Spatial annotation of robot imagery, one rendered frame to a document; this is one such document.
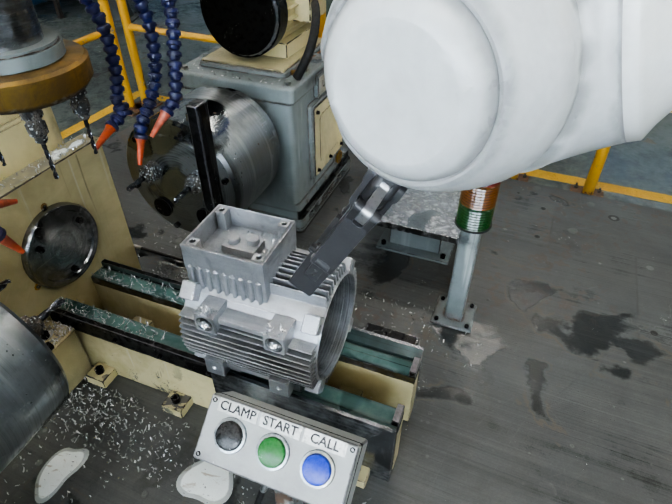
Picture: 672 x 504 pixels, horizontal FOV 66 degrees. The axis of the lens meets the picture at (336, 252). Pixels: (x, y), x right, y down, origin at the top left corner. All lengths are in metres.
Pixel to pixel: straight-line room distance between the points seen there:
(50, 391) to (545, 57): 0.66
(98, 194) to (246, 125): 0.30
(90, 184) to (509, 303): 0.84
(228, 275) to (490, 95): 0.55
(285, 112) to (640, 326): 0.83
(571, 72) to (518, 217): 1.20
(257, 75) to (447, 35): 0.99
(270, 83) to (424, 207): 0.42
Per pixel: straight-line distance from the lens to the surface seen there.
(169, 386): 0.95
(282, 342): 0.65
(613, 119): 0.22
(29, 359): 0.70
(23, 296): 0.97
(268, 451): 0.56
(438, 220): 1.11
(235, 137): 0.99
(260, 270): 0.65
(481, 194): 0.86
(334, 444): 0.55
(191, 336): 0.75
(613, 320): 1.18
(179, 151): 0.99
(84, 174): 0.99
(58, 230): 0.97
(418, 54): 0.17
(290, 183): 1.18
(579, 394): 1.02
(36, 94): 0.73
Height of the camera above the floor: 1.56
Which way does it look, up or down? 39 degrees down
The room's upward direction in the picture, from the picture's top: straight up
